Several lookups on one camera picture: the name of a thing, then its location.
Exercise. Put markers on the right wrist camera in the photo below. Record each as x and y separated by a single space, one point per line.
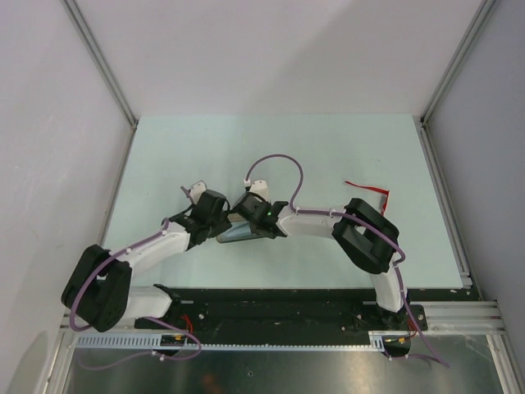
258 187

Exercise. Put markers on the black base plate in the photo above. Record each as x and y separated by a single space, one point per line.
282 317

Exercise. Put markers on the red sunglasses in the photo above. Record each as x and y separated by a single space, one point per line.
384 193

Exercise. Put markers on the black glasses case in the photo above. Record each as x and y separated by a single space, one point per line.
234 217

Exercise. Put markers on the blue cleaning cloth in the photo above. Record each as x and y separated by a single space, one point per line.
240 231

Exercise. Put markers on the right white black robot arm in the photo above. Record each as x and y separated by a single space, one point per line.
369 240

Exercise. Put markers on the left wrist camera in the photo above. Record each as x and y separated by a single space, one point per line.
194 193

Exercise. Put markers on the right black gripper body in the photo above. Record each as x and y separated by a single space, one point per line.
254 228

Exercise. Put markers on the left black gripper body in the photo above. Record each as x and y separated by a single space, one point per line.
218 225

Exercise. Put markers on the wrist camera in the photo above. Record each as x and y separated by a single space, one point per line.
194 193
258 187

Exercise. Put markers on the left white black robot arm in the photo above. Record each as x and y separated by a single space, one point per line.
99 292

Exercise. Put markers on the aluminium rail frame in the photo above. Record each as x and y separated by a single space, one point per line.
467 348

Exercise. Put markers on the white cable duct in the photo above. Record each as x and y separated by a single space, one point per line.
162 341

